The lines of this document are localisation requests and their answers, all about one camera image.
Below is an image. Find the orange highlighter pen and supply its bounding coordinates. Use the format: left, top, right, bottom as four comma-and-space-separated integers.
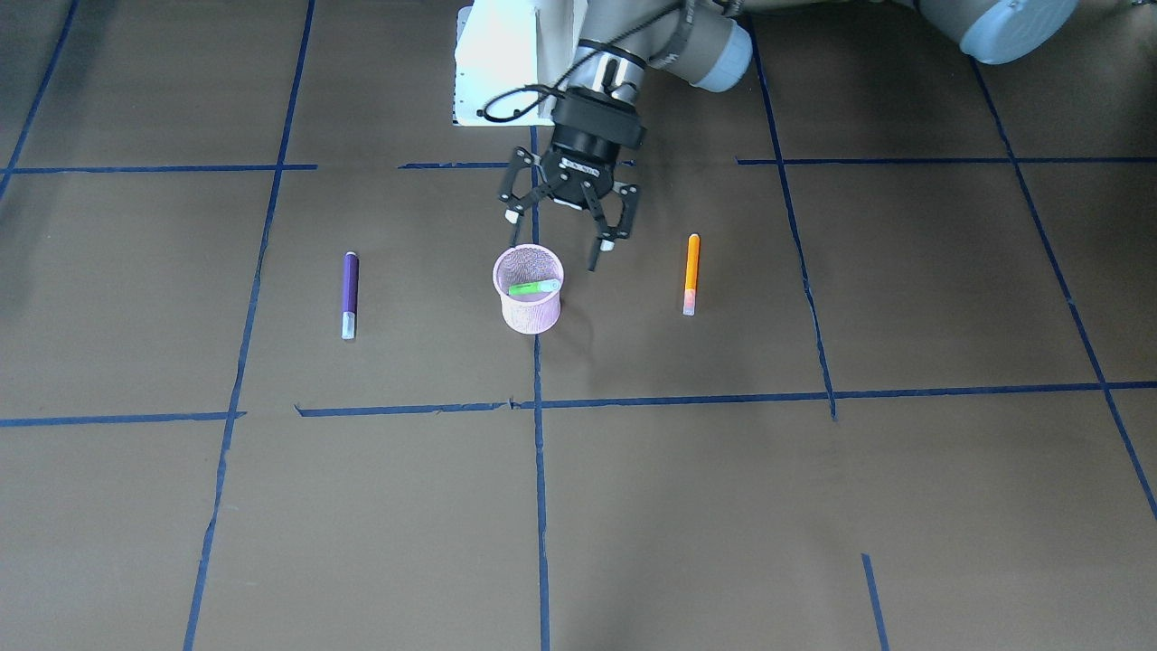
681, 234, 701, 316

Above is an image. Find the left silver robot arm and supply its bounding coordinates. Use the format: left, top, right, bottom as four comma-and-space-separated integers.
476, 1, 1077, 269

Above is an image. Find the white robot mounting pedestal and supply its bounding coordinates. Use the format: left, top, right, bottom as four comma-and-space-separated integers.
452, 1, 589, 127

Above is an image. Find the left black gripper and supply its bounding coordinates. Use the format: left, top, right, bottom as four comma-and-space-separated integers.
498, 90, 644, 272

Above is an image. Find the pink mesh pen holder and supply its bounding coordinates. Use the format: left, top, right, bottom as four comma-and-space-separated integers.
492, 244, 565, 336

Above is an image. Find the purple highlighter pen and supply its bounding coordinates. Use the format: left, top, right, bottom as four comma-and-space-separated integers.
342, 251, 360, 341

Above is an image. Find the green highlighter pen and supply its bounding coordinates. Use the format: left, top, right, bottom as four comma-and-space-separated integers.
507, 278, 562, 297

